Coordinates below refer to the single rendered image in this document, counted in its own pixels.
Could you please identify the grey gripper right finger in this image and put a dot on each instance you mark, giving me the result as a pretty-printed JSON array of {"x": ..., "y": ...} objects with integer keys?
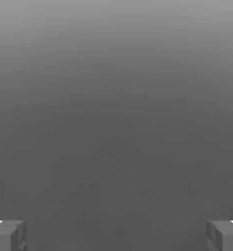
[{"x": 226, "y": 235}]

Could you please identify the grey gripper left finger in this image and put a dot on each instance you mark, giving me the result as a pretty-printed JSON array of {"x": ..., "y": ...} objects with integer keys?
[{"x": 6, "y": 235}]

